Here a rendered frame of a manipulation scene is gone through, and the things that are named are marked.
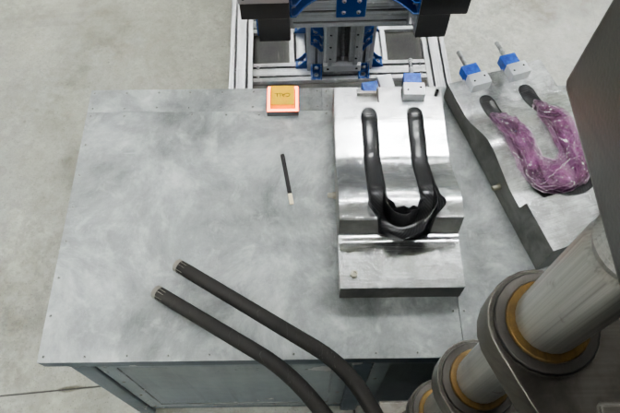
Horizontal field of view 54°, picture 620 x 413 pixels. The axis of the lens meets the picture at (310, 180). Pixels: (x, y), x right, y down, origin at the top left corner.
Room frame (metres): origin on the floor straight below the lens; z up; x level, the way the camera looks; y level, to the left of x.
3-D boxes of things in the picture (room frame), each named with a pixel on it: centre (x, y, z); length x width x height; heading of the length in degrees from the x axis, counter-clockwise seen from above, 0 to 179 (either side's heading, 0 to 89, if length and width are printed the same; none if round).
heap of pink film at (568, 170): (0.77, -0.54, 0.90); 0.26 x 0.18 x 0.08; 18
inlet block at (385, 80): (0.96, -0.15, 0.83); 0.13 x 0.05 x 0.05; 101
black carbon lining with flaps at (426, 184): (0.69, -0.20, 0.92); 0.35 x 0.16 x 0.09; 1
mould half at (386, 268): (0.68, -0.19, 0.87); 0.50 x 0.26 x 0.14; 1
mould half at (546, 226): (0.77, -0.55, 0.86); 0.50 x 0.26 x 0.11; 18
